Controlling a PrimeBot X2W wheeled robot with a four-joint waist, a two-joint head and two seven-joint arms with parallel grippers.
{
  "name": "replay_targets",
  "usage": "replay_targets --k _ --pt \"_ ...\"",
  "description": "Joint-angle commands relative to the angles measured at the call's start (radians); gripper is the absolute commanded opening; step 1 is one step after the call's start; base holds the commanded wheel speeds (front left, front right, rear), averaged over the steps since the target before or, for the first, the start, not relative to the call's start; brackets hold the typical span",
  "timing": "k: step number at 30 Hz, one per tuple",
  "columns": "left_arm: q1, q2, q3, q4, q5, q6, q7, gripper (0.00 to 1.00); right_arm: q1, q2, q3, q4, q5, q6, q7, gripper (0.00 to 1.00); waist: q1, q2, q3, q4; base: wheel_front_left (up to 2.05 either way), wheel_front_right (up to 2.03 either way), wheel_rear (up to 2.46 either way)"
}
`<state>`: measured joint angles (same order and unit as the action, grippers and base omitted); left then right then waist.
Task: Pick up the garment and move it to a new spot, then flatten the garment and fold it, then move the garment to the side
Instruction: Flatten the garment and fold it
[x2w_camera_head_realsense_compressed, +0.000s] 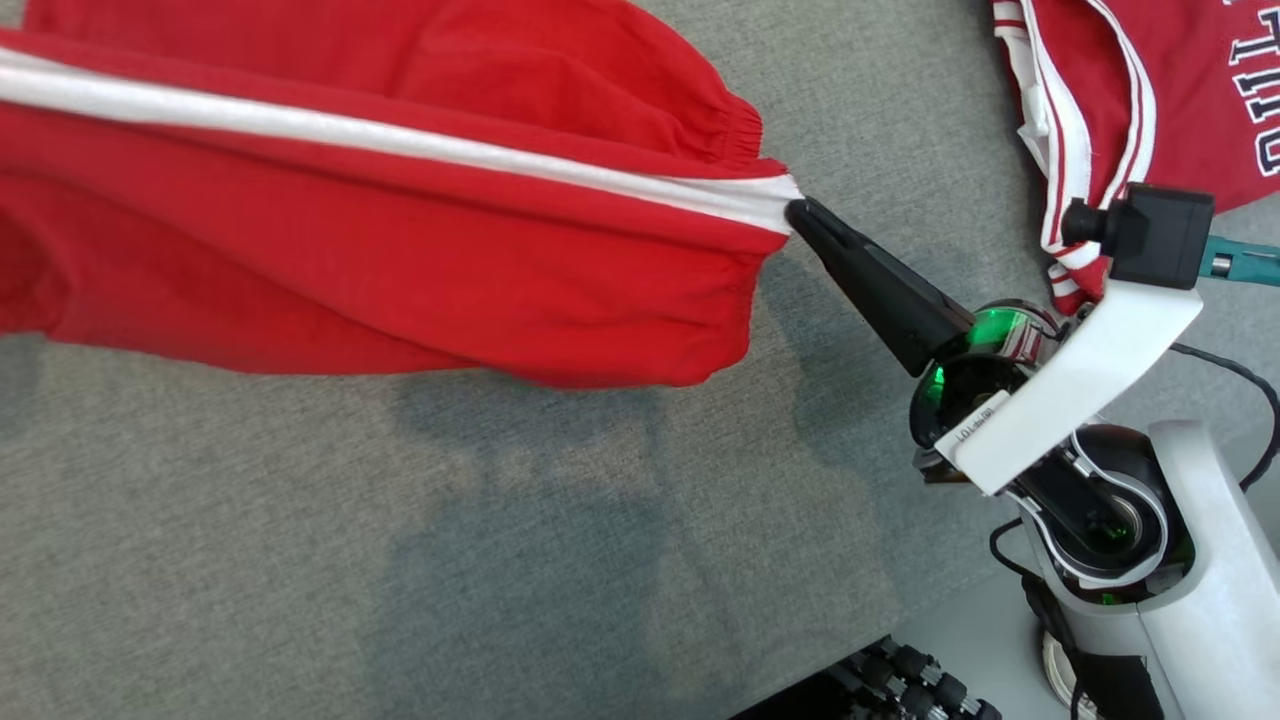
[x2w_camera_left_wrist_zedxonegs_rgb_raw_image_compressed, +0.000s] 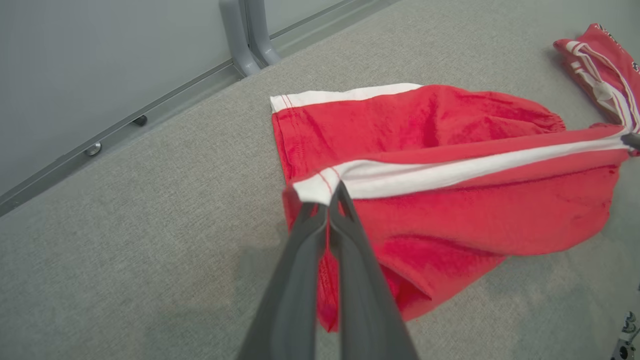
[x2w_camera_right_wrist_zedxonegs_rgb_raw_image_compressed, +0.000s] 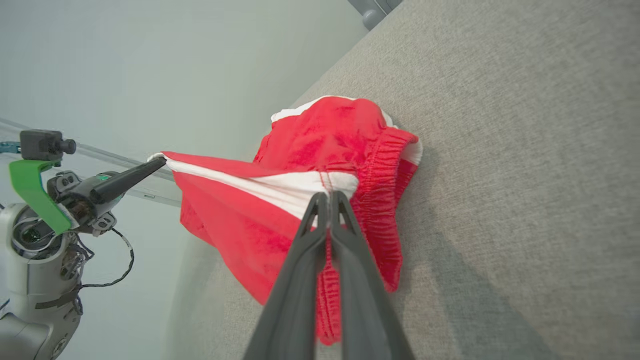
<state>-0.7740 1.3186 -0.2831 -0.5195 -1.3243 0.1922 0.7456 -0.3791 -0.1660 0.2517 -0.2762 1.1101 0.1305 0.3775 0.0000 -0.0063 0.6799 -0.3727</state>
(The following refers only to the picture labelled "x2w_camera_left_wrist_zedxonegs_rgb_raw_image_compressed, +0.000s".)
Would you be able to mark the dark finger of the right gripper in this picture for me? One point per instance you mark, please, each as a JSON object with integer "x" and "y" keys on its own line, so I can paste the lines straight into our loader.
{"x": 634, "y": 141}

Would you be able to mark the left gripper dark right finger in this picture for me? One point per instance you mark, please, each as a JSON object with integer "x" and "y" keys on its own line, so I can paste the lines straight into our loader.
{"x": 365, "y": 300}

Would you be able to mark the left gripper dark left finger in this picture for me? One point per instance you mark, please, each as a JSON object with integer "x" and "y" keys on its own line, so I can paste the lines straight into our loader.
{"x": 295, "y": 290}

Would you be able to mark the red shirt white striped sleeves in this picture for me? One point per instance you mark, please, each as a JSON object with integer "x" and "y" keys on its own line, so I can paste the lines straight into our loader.
{"x": 615, "y": 55}

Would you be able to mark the red shorts white side stripe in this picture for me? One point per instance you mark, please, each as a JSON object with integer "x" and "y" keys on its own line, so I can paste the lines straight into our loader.
{"x": 475, "y": 215}

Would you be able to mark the black partition foot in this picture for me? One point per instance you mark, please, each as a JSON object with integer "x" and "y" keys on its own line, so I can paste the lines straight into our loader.
{"x": 140, "y": 120}

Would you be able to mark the silver partition foot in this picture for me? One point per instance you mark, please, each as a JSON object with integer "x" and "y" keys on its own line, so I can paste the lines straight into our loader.
{"x": 93, "y": 149}

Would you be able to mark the grey partition base rail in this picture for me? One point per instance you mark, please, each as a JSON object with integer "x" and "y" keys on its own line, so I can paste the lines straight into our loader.
{"x": 165, "y": 110}

